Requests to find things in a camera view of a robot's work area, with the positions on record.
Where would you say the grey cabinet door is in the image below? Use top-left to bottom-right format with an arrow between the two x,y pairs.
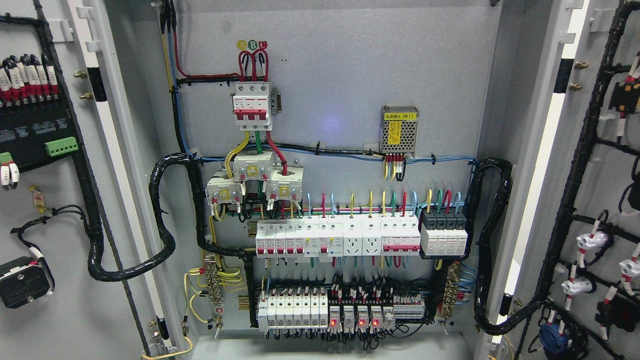
465,0 -> 639,360
1,0 -> 170,360

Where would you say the white socket breaker row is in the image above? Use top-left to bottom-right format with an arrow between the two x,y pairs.
254,214 -> 420,262

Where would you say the white current transformer group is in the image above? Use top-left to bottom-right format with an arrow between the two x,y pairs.
206,150 -> 304,207

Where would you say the metal mesh power supply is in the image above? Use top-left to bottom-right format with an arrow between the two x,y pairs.
379,105 -> 419,154

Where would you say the red white main breaker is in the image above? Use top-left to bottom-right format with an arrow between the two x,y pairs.
232,81 -> 276,132

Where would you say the lower relay terminal row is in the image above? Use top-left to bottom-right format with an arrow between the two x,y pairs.
326,275 -> 426,341

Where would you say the white lower breaker row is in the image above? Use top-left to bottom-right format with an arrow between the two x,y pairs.
257,287 -> 338,333

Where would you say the black grey surge protector block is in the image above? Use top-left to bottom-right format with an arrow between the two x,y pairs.
420,210 -> 469,261

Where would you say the black cable loom right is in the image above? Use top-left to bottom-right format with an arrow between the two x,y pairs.
471,157 -> 532,335

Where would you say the black cable loom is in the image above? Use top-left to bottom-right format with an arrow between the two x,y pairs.
72,152 -> 258,328
471,157 -> 532,335

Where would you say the black cable loom left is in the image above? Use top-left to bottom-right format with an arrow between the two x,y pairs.
72,152 -> 258,328

